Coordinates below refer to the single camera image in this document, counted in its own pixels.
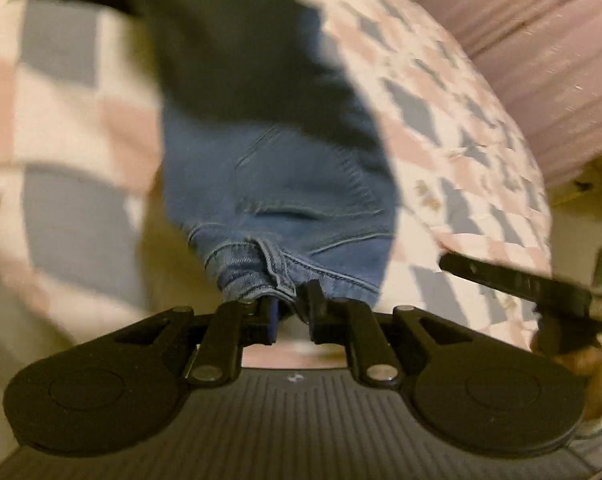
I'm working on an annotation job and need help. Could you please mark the blue denim jeans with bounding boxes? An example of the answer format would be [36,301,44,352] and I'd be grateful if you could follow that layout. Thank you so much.
[76,0,399,304]

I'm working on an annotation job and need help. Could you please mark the pink curtain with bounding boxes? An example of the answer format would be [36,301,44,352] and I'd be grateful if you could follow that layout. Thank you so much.
[414,0,602,185]

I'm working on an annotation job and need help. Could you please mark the checkered pink grey quilt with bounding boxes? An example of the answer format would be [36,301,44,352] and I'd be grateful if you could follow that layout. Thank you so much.
[0,0,550,366]

